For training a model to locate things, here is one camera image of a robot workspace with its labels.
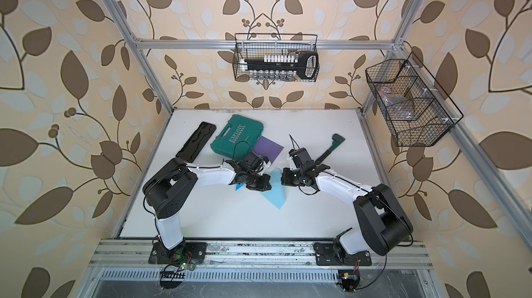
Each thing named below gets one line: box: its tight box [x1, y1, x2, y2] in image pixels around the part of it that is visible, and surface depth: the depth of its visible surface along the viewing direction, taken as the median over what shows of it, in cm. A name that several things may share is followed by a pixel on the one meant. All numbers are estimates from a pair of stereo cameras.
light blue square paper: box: [259, 167, 287, 210], surface depth 90 cm
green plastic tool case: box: [209, 114, 264, 162], surface depth 104 cm
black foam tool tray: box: [175, 121, 217, 164], surface depth 107 cm
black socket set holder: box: [239, 51, 320, 81], surface depth 86 cm
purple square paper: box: [252, 135, 285, 165], surface depth 107 cm
